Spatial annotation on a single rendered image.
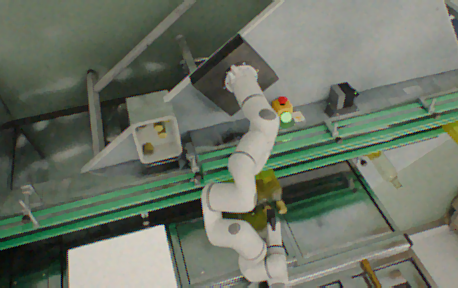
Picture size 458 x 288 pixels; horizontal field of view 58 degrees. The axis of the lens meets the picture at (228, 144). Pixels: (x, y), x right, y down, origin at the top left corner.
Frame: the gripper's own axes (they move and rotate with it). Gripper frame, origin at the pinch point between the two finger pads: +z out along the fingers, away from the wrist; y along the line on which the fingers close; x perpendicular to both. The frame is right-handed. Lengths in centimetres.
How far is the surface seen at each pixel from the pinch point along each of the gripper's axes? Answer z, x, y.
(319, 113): 42, -25, 16
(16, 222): 0, 100, 2
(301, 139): 28.5, -15.0, 13.6
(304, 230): 2.7, -15.7, -16.0
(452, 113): 48, -89, 8
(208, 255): -9.0, 25.3, -13.3
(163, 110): 28, 40, 33
